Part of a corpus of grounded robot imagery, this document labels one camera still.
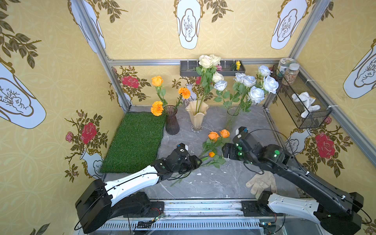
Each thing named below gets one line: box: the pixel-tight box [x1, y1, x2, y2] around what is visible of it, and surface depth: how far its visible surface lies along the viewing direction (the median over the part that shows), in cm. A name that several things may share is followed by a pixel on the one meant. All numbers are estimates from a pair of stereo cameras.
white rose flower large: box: [238, 75, 257, 114], surface depth 78 cm
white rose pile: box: [213, 80, 233, 114], surface depth 87 cm
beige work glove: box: [245, 170, 278, 198], surface depth 83 cm
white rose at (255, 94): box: [240, 85, 265, 114], surface depth 74 cm
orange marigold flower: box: [174, 87, 191, 111], surface depth 83 cm
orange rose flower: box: [151, 75, 168, 107], surface depth 87 cm
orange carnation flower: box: [150, 100, 165, 117], surface depth 76 cm
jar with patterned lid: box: [277, 57, 296, 78], surface depth 88 cm
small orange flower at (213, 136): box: [199, 131, 220, 158], surface depth 100 cm
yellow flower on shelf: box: [235, 60, 242, 71], surface depth 89 cm
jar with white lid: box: [282, 63, 300, 87], surface depth 82 cm
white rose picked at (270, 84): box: [263, 74, 280, 94], surface depth 70 cm
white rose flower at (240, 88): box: [232, 72, 248, 114], surface depth 84 cm
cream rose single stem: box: [198, 71, 225, 112], surface depth 85 cm
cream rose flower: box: [195, 54, 221, 114], surface depth 83 cm
